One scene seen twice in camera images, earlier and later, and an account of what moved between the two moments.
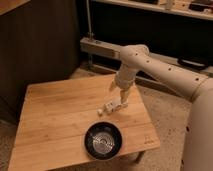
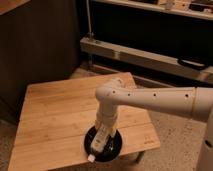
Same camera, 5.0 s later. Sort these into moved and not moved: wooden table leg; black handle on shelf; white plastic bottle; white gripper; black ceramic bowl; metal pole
Moved: white gripper; white plastic bottle
Not moved: black ceramic bowl; black handle on shelf; wooden table leg; metal pole
